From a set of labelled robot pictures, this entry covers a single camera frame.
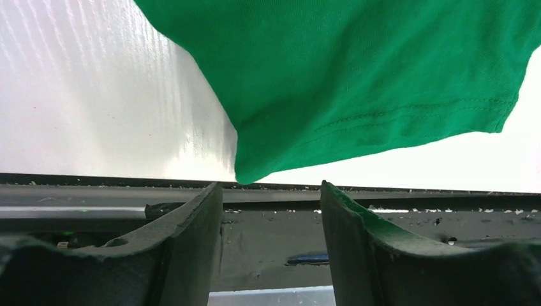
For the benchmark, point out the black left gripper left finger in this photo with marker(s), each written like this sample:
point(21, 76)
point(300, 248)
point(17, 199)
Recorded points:
point(169, 261)

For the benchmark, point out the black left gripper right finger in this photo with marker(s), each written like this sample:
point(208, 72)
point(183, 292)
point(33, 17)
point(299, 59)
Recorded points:
point(374, 262)

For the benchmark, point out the green t-shirt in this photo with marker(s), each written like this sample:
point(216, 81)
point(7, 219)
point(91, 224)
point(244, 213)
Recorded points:
point(306, 83)

